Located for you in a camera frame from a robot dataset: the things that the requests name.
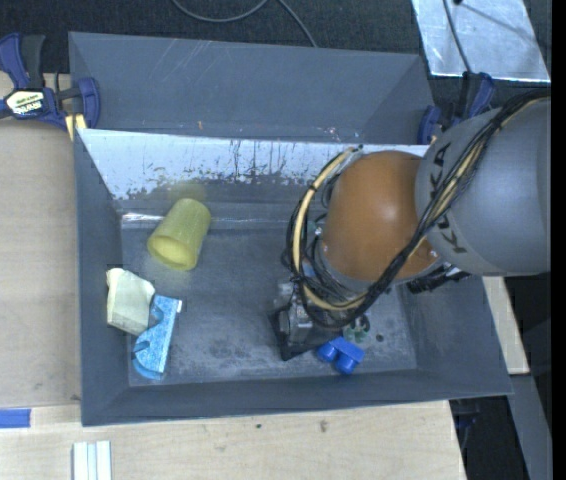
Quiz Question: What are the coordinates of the pale yellow sponge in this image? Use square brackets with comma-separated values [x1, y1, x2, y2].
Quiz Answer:
[105, 266, 157, 337]

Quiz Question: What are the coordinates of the grey metal bin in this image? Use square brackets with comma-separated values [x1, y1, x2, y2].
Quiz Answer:
[66, 31, 515, 427]

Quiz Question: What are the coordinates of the black cylinder on white bracket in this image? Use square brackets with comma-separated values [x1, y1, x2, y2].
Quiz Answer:
[406, 267, 470, 295]

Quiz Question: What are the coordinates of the pale wood flat board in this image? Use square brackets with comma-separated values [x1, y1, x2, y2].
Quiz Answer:
[0, 120, 83, 410]

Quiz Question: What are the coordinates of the yellow plastic cup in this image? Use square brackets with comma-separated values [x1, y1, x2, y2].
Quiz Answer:
[146, 196, 213, 272]

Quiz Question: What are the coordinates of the blue double-cylinder toy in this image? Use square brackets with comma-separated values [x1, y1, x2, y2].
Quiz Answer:
[316, 337, 366, 375]

